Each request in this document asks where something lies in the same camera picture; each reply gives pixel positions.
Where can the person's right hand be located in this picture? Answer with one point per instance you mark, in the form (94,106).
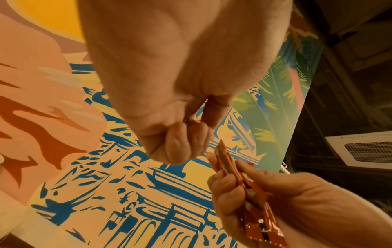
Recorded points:
(318,213)

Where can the person's left hand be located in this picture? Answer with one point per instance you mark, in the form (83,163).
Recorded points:
(177,48)

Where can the Nescafe sachets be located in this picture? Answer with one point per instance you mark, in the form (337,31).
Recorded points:
(251,198)

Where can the white ceiling air vent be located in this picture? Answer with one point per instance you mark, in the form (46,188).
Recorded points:
(364,150)

